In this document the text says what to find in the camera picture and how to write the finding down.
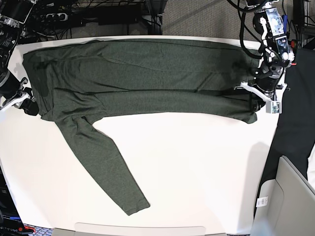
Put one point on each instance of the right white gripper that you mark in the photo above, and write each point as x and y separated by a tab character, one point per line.
23	99

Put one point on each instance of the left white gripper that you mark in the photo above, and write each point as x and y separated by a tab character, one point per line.
264	97

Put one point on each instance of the green long-sleeve T-shirt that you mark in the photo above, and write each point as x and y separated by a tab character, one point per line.
76	85

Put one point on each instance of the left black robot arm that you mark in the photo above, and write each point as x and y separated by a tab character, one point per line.
274	53

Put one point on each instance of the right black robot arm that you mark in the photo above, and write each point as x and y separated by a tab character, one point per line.
12	19

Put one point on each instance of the red clamp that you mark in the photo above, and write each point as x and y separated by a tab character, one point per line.
293	46

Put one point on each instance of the grey plastic bin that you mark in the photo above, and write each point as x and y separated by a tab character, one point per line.
286	204

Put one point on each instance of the black box lower left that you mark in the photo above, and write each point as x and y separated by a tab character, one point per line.
10	222

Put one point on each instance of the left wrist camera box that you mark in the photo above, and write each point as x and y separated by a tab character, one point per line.
274	107

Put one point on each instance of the blue handled tool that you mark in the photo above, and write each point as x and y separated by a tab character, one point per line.
284	18

